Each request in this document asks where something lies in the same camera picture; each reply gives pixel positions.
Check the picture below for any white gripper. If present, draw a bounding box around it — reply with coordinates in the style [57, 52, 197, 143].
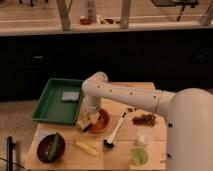
[83, 96, 101, 122]

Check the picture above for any beige eraser block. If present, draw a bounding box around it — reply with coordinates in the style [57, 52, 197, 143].
[76, 113, 100, 132]

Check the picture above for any red bowl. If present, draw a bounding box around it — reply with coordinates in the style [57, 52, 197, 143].
[89, 109, 110, 133]

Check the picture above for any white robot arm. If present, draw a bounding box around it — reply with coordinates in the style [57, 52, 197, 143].
[82, 72, 213, 171]

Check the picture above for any dark brown bowl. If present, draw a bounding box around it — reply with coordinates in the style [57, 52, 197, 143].
[37, 133, 65, 163]

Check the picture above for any grey sponge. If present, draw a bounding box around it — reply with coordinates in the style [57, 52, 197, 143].
[62, 92, 80, 102]

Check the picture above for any green plastic tray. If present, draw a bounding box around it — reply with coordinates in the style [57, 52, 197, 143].
[32, 78, 82, 125]

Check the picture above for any yellow corn cob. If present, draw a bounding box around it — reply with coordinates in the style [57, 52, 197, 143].
[74, 141, 98, 157]

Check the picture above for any green cucumber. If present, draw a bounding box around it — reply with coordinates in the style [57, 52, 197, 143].
[48, 133, 59, 162]

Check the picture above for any clear plastic cup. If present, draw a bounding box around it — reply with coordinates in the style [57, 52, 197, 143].
[136, 128, 153, 146]

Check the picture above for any green cup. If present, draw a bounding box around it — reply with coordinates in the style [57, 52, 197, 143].
[131, 147, 148, 166]

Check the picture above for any red object on shelf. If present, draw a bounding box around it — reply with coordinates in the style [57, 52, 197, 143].
[79, 18, 92, 25]

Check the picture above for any black stand on floor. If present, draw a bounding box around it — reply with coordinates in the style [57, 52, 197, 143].
[6, 136, 15, 171]

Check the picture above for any white handled black brush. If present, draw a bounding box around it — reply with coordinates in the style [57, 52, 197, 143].
[104, 112, 126, 148]

